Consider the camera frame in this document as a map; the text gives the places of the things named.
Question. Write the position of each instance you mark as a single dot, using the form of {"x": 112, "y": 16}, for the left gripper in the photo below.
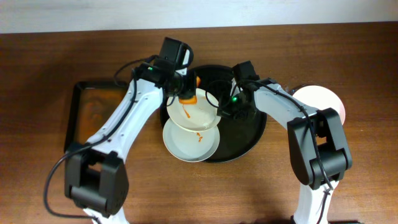
{"x": 189, "y": 91}

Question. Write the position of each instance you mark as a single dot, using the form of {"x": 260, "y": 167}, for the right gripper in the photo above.
{"x": 227, "y": 112}

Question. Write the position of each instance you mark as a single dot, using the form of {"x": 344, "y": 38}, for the green orange sponge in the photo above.
{"x": 187, "y": 95}

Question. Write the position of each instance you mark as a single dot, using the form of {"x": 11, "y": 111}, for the cream plate with sauce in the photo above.
{"x": 198, "y": 117}

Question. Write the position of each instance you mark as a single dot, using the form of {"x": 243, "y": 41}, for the grey plate with sauce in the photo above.
{"x": 190, "y": 146}

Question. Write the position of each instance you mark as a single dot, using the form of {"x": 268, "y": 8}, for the pink plate with sauce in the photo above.
{"x": 321, "y": 98}

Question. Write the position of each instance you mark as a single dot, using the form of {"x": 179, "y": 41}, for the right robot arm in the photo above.
{"x": 319, "y": 152}

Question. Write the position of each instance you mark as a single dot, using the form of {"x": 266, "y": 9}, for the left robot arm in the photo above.
{"x": 95, "y": 174}

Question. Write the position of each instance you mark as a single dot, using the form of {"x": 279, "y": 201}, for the round black tray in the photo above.
{"x": 237, "y": 137}

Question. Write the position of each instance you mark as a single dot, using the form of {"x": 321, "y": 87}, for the rectangular black tray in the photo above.
{"x": 93, "y": 102}

